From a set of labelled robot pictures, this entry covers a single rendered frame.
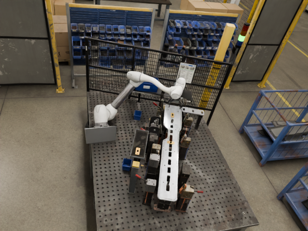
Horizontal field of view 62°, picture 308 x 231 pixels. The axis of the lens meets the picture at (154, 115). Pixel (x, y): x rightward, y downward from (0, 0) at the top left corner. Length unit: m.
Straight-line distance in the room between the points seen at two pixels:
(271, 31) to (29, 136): 4.72
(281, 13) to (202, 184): 3.72
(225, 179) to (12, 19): 3.69
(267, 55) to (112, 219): 4.63
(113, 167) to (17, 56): 2.67
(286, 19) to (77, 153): 4.49
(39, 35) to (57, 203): 2.55
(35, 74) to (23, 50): 0.49
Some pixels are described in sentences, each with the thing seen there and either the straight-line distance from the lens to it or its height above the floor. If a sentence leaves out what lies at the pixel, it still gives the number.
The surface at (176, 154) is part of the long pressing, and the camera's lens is 2.78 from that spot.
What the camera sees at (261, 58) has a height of 0.72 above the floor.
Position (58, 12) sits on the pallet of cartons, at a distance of 6.82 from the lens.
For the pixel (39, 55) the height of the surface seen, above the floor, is 0.75.
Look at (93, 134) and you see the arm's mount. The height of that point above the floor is 0.84.
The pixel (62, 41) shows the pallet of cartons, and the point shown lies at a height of 0.55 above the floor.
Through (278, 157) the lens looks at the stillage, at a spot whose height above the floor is 0.19.
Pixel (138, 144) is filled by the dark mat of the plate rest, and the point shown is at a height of 1.16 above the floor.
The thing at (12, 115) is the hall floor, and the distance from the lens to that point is 4.74.
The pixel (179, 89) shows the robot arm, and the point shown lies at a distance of 2.78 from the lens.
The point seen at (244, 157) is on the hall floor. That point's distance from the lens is 4.53.
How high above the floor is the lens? 3.08
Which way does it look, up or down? 41 degrees down
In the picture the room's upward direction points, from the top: 11 degrees clockwise
